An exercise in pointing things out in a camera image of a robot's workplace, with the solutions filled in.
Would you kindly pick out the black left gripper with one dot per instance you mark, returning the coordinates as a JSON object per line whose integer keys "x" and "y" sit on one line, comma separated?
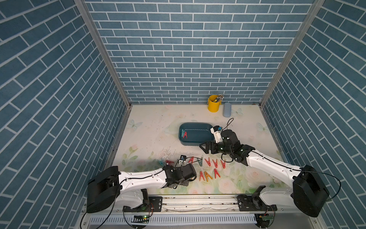
{"x": 186, "y": 183}

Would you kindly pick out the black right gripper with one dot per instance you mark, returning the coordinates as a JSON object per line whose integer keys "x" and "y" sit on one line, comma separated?
{"x": 212, "y": 144}

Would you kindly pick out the dark teal clothespin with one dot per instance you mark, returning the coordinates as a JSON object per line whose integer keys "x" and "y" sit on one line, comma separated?
{"x": 200, "y": 161}

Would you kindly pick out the red clothespin row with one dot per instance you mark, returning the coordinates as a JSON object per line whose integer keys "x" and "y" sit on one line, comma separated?
{"x": 216, "y": 174}
{"x": 201, "y": 176}

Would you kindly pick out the dark teal storage box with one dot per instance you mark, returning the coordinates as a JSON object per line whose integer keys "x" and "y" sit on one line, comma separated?
{"x": 198, "y": 133}

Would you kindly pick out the orange clothespin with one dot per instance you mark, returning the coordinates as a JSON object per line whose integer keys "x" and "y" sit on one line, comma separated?
{"x": 208, "y": 177}

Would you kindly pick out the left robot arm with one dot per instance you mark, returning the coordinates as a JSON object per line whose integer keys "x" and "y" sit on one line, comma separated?
{"x": 130, "y": 188}

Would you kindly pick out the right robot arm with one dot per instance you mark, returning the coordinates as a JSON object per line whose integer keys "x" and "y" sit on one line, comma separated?
{"x": 305, "y": 188}

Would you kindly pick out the grey blue cylinder case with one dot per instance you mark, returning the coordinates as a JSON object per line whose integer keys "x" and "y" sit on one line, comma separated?
{"x": 227, "y": 110}

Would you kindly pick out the yellow pen cup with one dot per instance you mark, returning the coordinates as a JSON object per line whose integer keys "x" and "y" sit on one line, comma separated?
{"x": 212, "y": 106}

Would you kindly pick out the pens in yellow cup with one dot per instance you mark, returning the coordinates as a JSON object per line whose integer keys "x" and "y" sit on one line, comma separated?
{"x": 219, "y": 98}

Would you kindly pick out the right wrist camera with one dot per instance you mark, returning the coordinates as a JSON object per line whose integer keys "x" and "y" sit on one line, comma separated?
{"x": 216, "y": 131}

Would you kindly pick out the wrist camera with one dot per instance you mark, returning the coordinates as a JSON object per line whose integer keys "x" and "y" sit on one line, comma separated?
{"x": 182, "y": 159}
{"x": 216, "y": 131}

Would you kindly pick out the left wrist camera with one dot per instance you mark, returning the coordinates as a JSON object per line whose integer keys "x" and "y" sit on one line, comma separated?
{"x": 182, "y": 159}

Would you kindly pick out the aluminium front rail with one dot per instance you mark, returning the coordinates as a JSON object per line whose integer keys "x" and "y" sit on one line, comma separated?
{"x": 211, "y": 203}

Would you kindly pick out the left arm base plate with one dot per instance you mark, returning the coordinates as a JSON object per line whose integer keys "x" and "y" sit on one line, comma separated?
{"x": 153, "y": 203}

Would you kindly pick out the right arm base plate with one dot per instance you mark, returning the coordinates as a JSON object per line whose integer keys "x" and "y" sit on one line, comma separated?
{"x": 250, "y": 203}

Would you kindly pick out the aluminium corner post right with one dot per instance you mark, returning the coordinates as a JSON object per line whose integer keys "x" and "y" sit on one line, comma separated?
{"x": 304, "y": 27}

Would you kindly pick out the aluminium corner post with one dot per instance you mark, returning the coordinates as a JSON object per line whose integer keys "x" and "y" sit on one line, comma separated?
{"x": 304, "y": 27}
{"x": 86, "y": 16}

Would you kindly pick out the aluminium corner post left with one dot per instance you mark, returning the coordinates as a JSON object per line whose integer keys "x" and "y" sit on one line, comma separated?
{"x": 86, "y": 16}

